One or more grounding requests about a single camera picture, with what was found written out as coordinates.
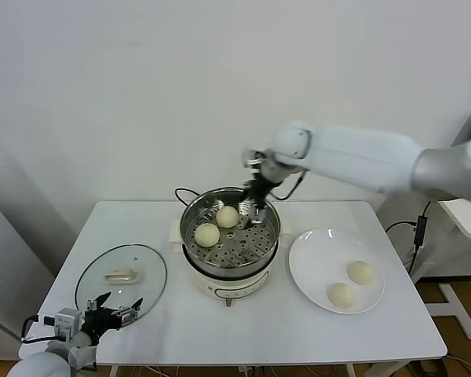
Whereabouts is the white cabinet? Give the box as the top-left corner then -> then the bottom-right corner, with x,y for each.
0,191 -> 58,372

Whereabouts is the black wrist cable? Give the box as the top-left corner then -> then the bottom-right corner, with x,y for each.
20,316 -> 50,343
270,168 -> 308,201

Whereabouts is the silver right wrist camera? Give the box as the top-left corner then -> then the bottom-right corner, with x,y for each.
241,148 -> 268,170

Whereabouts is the cream electric cooker base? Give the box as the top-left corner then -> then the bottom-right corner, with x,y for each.
167,211 -> 292,308

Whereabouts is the white side desk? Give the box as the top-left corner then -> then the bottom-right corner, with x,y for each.
376,198 -> 471,341

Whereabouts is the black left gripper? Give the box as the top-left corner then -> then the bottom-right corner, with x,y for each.
82,291 -> 144,339

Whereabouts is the steel steamer basket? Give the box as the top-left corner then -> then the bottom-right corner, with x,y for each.
179,187 -> 281,270

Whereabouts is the white steamed baozi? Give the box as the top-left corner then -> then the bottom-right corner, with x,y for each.
345,259 -> 378,287
194,222 -> 221,249
215,205 -> 239,229
327,281 -> 358,311

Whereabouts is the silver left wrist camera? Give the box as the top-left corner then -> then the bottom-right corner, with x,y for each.
42,308 -> 83,339

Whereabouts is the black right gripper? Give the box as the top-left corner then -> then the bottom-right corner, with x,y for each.
238,174 -> 278,230

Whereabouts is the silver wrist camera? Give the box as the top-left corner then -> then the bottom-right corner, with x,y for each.
241,148 -> 268,170
42,308 -> 83,339

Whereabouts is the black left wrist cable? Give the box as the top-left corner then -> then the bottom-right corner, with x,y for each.
20,316 -> 50,343

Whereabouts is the black power adapter brick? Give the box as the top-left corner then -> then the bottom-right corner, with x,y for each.
414,214 -> 429,247

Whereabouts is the glass pot lid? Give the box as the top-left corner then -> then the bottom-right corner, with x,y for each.
74,243 -> 169,325

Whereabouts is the white round plate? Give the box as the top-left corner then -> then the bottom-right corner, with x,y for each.
287,229 -> 386,315

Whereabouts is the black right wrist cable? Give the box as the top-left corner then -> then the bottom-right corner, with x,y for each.
270,168 -> 308,201

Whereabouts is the black mains cable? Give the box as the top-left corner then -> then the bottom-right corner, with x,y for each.
385,221 -> 422,274

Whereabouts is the black cooker power cable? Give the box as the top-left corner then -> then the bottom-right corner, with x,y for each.
174,187 -> 199,207

